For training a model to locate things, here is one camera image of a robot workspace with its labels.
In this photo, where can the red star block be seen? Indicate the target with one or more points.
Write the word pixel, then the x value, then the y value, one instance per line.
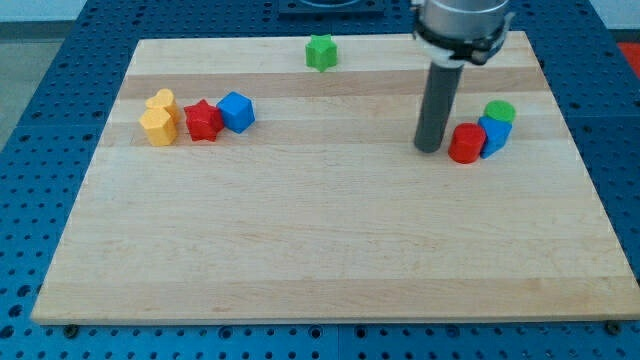
pixel 204 121

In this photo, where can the yellow heart block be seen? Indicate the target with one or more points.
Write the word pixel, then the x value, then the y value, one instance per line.
pixel 165 99

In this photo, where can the blue cube block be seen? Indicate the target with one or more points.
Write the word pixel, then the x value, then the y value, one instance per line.
pixel 237 112

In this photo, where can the red cylinder block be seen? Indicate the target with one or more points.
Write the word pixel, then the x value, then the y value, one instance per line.
pixel 466 143

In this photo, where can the green star block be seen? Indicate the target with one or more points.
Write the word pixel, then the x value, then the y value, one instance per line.
pixel 321 52

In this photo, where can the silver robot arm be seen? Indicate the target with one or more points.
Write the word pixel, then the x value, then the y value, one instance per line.
pixel 456 32

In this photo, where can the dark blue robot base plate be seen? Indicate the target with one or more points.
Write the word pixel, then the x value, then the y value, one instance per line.
pixel 330 7

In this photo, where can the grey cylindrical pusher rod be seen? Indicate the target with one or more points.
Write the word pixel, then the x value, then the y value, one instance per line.
pixel 439 94

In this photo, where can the green cylinder block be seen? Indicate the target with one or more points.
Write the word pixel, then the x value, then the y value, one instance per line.
pixel 500 110

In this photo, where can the blue triangle block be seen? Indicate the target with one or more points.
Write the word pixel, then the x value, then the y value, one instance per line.
pixel 497 133

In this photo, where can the yellow hexagon block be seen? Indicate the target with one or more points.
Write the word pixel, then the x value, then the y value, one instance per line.
pixel 158 126

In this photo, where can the wooden board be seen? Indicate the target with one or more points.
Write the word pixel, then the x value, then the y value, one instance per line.
pixel 323 211

